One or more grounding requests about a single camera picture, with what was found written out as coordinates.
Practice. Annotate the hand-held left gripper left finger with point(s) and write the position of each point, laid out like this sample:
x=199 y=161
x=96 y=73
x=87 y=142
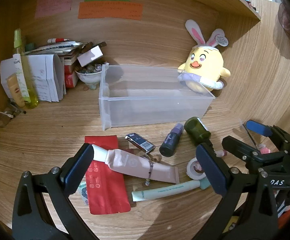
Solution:
x=78 y=167

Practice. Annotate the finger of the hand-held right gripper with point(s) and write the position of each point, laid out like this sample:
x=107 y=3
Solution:
x=237 y=147
x=259 y=128

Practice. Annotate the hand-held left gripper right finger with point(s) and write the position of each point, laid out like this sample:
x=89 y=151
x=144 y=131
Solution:
x=208 y=167

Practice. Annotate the white lip balm stick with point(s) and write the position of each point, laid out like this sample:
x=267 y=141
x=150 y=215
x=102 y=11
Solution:
x=221 y=153

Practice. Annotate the white tape roll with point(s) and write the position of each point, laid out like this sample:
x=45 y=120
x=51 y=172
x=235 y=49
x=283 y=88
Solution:
x=191 y=172

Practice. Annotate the red sachet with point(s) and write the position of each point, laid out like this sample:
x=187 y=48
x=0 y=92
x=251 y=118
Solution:
x=105 y=195

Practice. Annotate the dark green jar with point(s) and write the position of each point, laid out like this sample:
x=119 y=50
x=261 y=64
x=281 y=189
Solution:
x=196 y=130

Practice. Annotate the dark purple spray bottle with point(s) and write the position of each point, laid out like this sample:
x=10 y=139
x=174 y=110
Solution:
x=168 y=142

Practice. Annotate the pink cream tube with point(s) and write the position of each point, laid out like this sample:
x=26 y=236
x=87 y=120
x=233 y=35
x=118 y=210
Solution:
x=135 y=165

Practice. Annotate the small dark blue box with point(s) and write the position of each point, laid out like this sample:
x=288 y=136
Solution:
x=140 y=142

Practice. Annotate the clear plastic storage box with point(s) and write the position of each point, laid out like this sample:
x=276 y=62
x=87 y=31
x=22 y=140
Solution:
x=147 y=110

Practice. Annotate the clear plastic sheet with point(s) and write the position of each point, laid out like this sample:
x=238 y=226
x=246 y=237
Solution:
x=250 y=136

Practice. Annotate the small berry print packet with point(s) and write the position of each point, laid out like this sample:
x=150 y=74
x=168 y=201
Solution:
x=83 y=192

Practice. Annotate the mint green tube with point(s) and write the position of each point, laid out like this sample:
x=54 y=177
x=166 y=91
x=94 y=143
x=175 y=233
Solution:
x=160 y=191

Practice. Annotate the yellow soft toy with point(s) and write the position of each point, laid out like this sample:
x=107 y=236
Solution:
x=232 y=223

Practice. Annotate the yellow chick plush toy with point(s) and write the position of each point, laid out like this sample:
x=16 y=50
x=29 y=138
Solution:
x=205 y=62

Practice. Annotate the clear eyeglasses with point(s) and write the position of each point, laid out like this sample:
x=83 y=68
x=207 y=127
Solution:
x=7 y=117

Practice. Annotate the red carton box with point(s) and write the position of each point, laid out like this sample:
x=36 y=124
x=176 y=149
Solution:
x=70 y=77

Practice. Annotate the yellow green spray bottle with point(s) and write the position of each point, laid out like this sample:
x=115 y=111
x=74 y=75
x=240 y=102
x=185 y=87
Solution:
x=31 y=90

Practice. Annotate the white bowl of stones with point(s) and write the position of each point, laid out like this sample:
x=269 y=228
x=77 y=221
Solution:
x=88 y=76

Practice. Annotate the folded white paper sheets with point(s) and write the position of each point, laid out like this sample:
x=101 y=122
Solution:
x=47 y=80

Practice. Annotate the beige cream tube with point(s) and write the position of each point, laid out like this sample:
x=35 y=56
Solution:
x=13 y=90

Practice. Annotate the white tube with green print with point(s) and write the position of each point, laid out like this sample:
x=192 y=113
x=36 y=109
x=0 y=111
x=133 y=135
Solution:
x=19 y=80

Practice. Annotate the small white open box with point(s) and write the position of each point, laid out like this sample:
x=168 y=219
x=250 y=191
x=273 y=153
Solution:
x=90 y=56

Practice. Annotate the dark maroon object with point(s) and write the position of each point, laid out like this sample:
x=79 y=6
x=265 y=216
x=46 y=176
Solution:
x=289 y=20

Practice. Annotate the stack of flat packets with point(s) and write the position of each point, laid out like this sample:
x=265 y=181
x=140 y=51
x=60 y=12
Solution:
x=57 y=47

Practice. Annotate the red and white pen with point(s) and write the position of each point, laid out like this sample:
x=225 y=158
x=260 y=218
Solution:
x=57 y=40

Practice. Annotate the green tape roll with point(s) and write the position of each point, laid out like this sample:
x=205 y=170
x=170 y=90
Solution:
x=29 y=47

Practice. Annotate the wooden shelf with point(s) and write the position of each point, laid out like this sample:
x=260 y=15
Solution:
x=237 y=0

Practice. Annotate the orange paper note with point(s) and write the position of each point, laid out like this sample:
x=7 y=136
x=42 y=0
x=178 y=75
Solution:
x=110 y=11

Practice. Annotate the pink paper note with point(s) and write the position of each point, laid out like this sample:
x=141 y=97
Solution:
x=53 y=3

